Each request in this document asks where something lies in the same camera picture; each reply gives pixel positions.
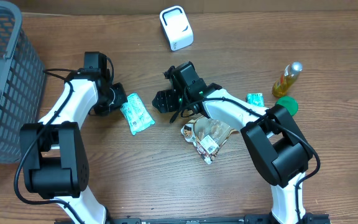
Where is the small teal tissue pack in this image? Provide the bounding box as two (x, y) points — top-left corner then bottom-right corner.
(247, 93), (264, 107)

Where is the white barcode scanner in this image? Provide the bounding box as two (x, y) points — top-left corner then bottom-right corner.
(159, 6), (194, 52)

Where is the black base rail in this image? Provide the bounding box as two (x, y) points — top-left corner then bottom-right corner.
(54, 213), (331, 224)

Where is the brown white snack pouch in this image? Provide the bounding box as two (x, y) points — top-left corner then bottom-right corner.
(181, 116), (237, 164)

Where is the green lid jar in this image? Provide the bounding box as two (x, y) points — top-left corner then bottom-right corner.
(276, 96), (299, 116)

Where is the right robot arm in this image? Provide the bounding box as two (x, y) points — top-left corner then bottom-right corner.
(152, 62), (318, 223)

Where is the large teal wipes pack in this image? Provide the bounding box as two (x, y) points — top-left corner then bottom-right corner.
(120, 93), (155, 136)

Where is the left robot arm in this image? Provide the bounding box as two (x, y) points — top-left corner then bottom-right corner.
(14, 52), (127, 223)

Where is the yellow liquid bottle grey cap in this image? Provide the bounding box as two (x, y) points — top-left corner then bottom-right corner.
(272, 61), (303, 98)

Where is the grey plastic shopping basket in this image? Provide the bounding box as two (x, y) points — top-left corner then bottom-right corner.
(0, 1), (47, 164)

